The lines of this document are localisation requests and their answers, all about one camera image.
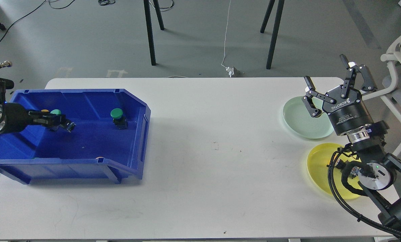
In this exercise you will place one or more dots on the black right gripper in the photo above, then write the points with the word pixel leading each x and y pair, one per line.
pixel 348 111

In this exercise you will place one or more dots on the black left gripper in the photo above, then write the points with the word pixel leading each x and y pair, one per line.
pixel 14 118

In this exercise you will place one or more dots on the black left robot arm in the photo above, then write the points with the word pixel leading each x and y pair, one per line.
pixel 6 84

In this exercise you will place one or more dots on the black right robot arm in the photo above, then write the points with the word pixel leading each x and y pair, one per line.
pixel 365 167

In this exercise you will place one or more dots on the yellow plate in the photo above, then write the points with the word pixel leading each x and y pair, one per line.
pixel 317 161

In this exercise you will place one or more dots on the black table leg right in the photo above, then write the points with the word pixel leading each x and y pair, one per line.
pixel 275 31

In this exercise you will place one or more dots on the blue plastic bin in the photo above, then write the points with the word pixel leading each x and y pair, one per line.
pixel 38 153

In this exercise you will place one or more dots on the pale green plate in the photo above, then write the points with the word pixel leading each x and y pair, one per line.
pixel 298 119

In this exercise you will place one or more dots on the yellow push button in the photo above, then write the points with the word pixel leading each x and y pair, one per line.
pixel 348 168

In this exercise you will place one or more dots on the green push button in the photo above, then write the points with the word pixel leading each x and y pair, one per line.
pixel 56 112
pixel 119 119

